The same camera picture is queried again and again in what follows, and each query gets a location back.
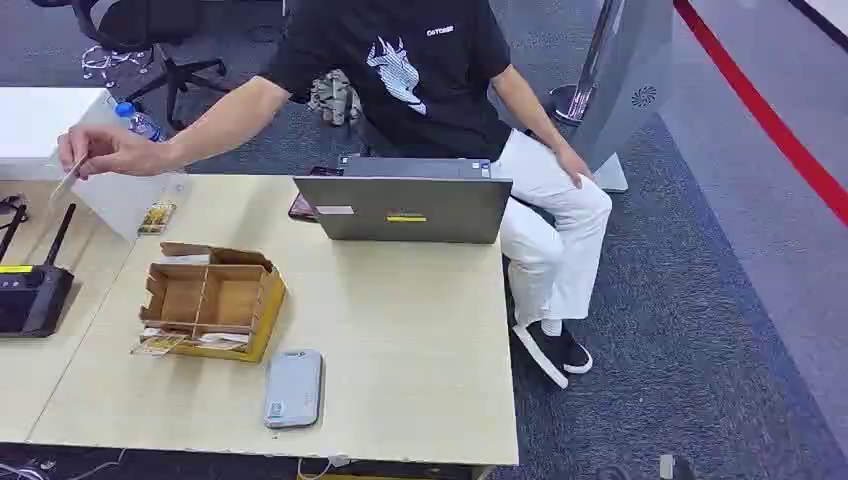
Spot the person's left hand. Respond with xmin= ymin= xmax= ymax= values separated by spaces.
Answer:
xmin=553 ymin=142 xmax=595 ymax=191

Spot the person's right hand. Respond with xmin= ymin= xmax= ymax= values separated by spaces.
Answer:
xmin=56 ymin=123 xmax=175 ymax=181

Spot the pale card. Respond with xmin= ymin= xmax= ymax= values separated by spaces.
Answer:
xmin=47 ymin=153 xmax=89 ymax=207

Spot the clear water bottle blue cap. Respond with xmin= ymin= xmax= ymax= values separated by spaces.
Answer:
xmin=113 ymin=100 xmax=166 ymax=144

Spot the yellow card pack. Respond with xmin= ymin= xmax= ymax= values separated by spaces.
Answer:
xmin=136 ymin=201 xmax=178 ymax=238

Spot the grey standing panel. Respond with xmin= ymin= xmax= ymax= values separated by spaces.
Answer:
xmin=568 ymin=0 xmax=678 ymax=195

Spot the black office chair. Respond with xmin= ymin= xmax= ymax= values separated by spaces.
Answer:
xmin=29 ymin=0 xmax=231 ymax=131

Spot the grey laptop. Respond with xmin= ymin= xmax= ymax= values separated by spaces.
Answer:
xmin=293 ymin=155 xmax=514 ymax=246

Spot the person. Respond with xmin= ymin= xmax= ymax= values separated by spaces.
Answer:
xmin=263 ymin=0 xmax=614 ymax=339

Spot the black router with antennas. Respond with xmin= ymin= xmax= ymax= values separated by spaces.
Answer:
xmin=0 ymin=201 xmax=78 ymax=340

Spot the wooden card box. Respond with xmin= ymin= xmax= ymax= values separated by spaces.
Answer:
xmin=137 ymin=241 xmax=289 ymax=365

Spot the black shoe white sole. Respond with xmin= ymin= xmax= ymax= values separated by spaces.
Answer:
xmin=511 ymin=321 xmax=572 ymax=391
xmin=560 ymin=333 xmax=595 ymax=376

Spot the dark red phone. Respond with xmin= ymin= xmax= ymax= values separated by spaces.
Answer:
xmin=288 ymin=165 xmax=346 ymax=223

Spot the gold printed card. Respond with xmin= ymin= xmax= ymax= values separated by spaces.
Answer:
xmin=130 ymin=334 xmax=191 ymax=358

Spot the white cards stack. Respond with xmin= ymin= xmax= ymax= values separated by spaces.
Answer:
xmin=190 ymin=330 xmax=252 ymax=353

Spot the grey crumpled cloth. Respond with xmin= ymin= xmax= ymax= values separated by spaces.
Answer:
xmin=307 ymin=68 xmax=364 ymax=128

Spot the grey flat power bank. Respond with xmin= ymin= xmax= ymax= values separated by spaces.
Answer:
xmin=262 ymin=348 xmax=325 ymax=431

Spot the white cable bundle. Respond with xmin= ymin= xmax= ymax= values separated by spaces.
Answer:
xmin=80 ymin=44 xmax=155 ymax=89

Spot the chrome stanchion post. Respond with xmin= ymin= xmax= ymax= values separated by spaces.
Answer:
xmin=549 ymin=0 xmax=628 ymax=128

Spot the black cable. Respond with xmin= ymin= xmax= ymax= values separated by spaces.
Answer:
xmin=0 ymin=193 xmax=30 ymax=234

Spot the thin white cable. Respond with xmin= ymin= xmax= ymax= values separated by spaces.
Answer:
xmin=0 ymin=449 xmax=128 ymax=480

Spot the white plug cable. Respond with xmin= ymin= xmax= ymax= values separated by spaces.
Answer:
xmin=296 ymin=454 xmax=354 ymax=480

